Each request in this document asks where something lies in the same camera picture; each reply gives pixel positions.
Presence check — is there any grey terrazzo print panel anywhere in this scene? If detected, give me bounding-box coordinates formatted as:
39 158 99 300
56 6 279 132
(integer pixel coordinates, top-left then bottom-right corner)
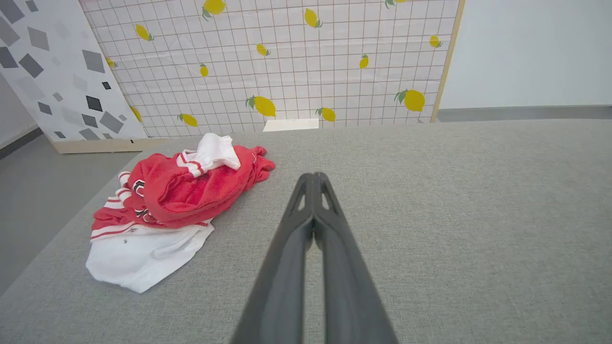
0 0 168 154

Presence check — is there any red and white Bulls jersey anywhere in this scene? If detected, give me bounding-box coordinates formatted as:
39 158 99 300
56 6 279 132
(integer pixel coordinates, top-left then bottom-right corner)
86 133 276 294

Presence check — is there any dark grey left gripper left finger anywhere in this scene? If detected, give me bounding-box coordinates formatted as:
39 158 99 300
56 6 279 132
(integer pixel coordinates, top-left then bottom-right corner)
229 172 315 344

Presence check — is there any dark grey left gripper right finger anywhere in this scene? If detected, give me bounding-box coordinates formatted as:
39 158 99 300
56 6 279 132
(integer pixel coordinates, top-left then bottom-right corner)
314 172 399 344

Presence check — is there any grey fabric sofa surface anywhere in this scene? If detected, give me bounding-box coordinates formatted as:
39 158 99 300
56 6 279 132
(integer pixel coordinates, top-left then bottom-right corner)
0 118 612 344

